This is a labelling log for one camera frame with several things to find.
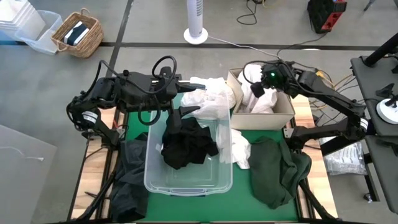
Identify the yellow power plug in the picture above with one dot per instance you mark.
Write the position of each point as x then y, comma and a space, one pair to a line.
319, 74

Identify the grey side table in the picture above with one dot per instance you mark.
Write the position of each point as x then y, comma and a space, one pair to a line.
385, 174
367, 93

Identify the black table frame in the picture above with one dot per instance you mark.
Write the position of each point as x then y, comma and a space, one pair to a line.
314, 203

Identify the clear plastic storage bin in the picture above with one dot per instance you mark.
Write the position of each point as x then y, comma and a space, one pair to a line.
186, 183

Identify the white tower fan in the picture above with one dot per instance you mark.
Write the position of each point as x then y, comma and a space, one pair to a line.
195, 18

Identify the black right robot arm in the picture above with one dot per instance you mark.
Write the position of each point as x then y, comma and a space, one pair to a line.
326, 90

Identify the black garment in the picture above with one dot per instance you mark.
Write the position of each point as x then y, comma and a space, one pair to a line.
186, 146

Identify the black clamp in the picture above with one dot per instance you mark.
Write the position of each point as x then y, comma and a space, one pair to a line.
385, 91

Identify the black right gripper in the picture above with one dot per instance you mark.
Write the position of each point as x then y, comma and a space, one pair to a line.
276, 79

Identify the cardboard box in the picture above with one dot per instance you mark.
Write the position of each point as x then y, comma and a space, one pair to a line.
264, 121

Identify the navy and white box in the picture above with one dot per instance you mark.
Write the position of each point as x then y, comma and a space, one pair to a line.
76, 33

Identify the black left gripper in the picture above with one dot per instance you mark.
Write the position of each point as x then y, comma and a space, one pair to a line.
164, 88

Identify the plastic bag of white parts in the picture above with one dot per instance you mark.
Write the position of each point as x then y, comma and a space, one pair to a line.
348, 161

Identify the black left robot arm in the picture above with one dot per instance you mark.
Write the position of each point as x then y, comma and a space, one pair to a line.
109, 90

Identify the grey sheet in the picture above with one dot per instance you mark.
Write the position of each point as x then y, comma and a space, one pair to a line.
21, 180

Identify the dark green garment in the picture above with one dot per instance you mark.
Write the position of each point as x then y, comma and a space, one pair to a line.
273, 171

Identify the green table mat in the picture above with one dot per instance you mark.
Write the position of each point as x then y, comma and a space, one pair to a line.
217, 208

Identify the black pole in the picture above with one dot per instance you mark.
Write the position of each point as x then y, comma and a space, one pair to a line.
379, 51

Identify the red and black toolbox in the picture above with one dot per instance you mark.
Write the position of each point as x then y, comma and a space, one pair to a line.
323, 15

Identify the dark grey garment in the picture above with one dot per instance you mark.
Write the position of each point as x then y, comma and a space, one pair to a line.
130, 174

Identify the white round device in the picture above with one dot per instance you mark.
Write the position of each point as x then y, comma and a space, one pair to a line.
387, 112

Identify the wicker basket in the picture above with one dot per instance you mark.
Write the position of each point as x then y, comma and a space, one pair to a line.
90, 43

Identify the white stacked bins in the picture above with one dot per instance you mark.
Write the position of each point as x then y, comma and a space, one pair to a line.
18, 18

